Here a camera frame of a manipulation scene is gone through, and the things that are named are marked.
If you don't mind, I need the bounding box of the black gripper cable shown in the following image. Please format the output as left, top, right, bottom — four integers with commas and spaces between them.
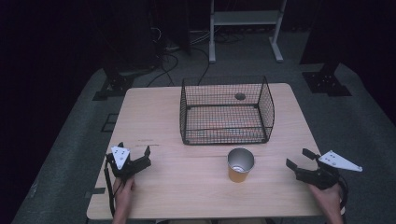
103, 160, 117, 217
337, 175, 350, 210

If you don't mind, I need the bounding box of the metal cup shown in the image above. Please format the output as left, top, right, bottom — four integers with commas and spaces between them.
226, 147, 256, 184

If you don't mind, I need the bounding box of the person's left hand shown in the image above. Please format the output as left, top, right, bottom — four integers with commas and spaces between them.
112, 175, 136, 215

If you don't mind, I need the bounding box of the black floor cable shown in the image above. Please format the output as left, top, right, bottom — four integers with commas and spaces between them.
146, 51, 180, 89
197, 46, 211, 87

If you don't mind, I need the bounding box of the black stand base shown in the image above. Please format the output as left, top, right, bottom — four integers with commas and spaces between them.
92, 62, 135, 102
301, 61, 353, 98

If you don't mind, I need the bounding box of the black wire mesh basket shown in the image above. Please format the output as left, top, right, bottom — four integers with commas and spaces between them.
178, 75, 276, 147

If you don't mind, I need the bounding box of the black tape square outline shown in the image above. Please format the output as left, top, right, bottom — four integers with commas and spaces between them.
100, 113, 120, 133

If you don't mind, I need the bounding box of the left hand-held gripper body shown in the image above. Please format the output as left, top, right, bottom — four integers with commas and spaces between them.
105, 146, 152, 180

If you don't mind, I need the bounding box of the dark tape strip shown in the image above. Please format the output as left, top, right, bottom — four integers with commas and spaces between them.
84, 187, 107, 199

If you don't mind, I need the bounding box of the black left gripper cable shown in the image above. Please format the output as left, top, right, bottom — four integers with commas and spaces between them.
103, 160, 117, 217

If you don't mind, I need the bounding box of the person's right hand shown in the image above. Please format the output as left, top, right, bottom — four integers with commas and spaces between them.
307, 182, 344, 217

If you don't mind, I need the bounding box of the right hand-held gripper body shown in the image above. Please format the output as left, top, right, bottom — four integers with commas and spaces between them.
294, 149, 364, 191

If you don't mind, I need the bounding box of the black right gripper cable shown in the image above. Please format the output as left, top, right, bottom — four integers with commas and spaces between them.
337, 175, 350, 210

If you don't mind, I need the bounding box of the white metal stand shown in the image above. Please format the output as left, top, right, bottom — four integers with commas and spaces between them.
208, 0, 288, 64

